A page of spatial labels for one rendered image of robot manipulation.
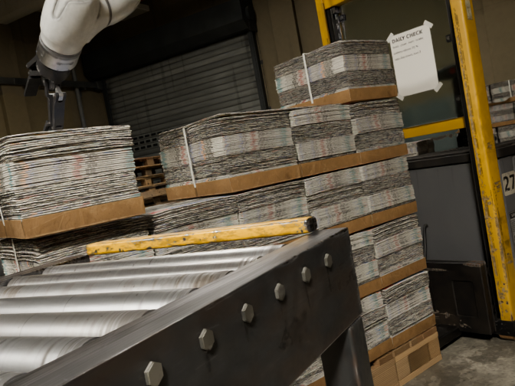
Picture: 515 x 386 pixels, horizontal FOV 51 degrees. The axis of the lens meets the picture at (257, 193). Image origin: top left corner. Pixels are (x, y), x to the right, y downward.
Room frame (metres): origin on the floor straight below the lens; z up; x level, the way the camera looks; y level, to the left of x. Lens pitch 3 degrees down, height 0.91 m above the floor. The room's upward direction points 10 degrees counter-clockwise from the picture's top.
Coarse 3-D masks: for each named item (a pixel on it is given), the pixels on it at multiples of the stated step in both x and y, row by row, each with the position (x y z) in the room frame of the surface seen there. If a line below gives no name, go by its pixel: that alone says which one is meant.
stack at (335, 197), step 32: (256, 192) 1.65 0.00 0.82; (288, 192) 1.74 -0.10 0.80; (320, 192) 1.83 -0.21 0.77; (352, 192) 1.93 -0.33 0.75; (128, 224) 1.37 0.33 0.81; (160, 224) 1.44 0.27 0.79; (192, 224) 1.50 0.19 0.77; (224, 224) 1.57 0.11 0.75; (320, 224) 1.81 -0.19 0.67; (0, 256) 1.52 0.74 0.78; (32, 256) 1.27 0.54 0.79; (64, 256) 1.27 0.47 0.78; (96, 256) 1.31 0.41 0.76; (128, 256) 1.37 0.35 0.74; (384, 320) 1.95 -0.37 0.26; (384, 384) 1.91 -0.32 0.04
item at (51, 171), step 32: (96, 128) 1.29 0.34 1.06; (128, 128) 1.33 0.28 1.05; (0, 160) 1.26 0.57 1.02; (32, 160) 1.20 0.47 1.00; (64, 160) 1.25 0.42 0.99; (96, 160) 1.29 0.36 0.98; (128, 160) 1.33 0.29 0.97; (0, 192) 1.29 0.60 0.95; (32, 192) 1.20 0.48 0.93; (64, 192) 1.24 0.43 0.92; (96, 192) 1.28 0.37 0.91; (128, 192) 1.32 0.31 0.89; (96, 224) 1.28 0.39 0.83
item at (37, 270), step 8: (72, 256) 1.00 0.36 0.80; (80, 256) 0.97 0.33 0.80; (88, 256) 0.98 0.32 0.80; (48, 264) 0.93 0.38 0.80; (56, 264) 0.92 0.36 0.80; (64, 264) 0.93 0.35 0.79; (24, 272) 0.89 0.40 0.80; (32, 272) 0.88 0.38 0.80; (40, 272) 0.89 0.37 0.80; (0, 280) 0.84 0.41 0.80; (8, 280) 0.84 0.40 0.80
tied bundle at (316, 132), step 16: (288, 112) 1.79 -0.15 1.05; (304, 112) 1.81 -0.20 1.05; (320, 112) 1.87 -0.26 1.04; (336, 112) 1.91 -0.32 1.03; (304, 128) 1.82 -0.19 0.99; (320, 128) 1.86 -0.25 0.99; (336, 128) 1.91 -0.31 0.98; (304, 144) 1.80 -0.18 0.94; (320, 144) 1.84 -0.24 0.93; (336, 144) 1.89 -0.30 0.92; (352, 144) 1.95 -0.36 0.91; (304, 160) 1.80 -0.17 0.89
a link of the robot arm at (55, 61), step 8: (40, 40) 1.19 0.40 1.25; (40, 48) 1.20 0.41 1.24; (48, 48) 1.18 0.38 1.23; (40, 56) 1.21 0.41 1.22; (48, 56) 1.19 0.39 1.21; (56, 56) 1.19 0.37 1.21; (64, 56) 1.19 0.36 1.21; (72, 56) 1.20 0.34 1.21; (48, 64) 1.21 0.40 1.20; (56, 64) 1.21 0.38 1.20; (64, 64) 1.22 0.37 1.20; (72, 64) 1.23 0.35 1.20
